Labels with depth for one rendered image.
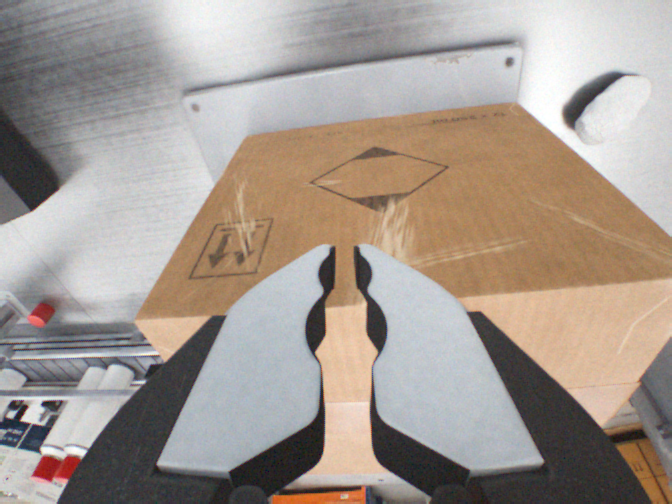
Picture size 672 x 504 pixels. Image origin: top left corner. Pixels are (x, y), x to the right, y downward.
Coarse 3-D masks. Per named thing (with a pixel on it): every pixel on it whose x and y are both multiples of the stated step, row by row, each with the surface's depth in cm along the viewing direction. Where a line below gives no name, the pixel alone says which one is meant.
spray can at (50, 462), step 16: (96, 368) 66; (80, 384) 64; (96, 384) 65; (80, 400) 61; (64, 416) 59; (80, 416) 60; (64, 432) 57; (48, 448) 55; (48, 464) 54; (48, 480) 53
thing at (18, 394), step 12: (0, 396) 61; (12, 396) 61; (24, 396) 61; (36, 396) 60; (48, 396) 60; (60, 396) 59; (72, 396) 59; (84, 396) 59; (96, 396) 59; (108, 396) 58; (120, 396) 58
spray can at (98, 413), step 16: (112, 368) 65; (128, 368) 66; (112, 384) 63; (128, 384) 66; (96, 400) 60; (112, 400) 61; (96, 416) 58; (112, 416) 61; (80, 432) 55; (96, 432) 57; (64, 448) 54; (80, 448) 54; (64, 464) 52; (64, 480) 52
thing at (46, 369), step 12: (12, 360) 68; (24, 360) 68; (36, 360) 68; (48, 360) 67; (60, 360) 67; (72, 360) 67; (84, 360) 66; (96, 360) 66; (108, 360) 66; (120, 360) 66; (132, 360) 65; (144, 360) 65; (156, 360) 65; (24, 372) 71; (36, 372) 71; (48, 372) 70; (60, 372) 70; (72, 372) 70; (84, 372) 69; (144, 372) 68
